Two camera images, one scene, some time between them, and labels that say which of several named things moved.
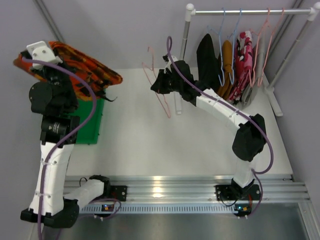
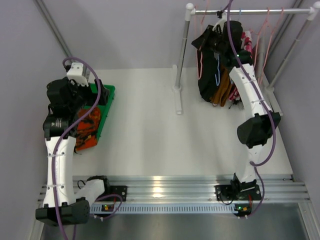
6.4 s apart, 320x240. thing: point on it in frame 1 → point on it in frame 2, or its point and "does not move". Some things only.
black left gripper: [46, 72] → [93, 93]
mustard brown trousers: [225, 69] does not move
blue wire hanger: [219, 32] → [216, 56]
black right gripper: [160, 83] → [210, 36]
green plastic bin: [89, 134] → [104, 108]
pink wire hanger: [260, 74] does not move
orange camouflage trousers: [90, 78] → [87, 129]
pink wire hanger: [152, 84] → [201, 53]
